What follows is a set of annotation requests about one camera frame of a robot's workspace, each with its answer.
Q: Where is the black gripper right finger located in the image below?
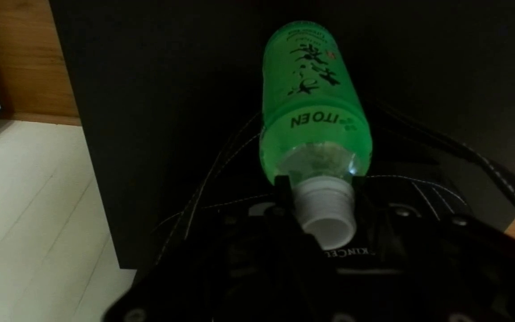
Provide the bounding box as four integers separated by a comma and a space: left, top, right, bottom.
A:
350, 174, 515, 322

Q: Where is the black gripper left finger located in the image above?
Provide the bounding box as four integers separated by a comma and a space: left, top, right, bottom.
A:
101, 174, 338, 322

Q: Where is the green tea bottle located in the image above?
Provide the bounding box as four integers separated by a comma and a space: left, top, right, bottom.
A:
257, 20, 373, 252

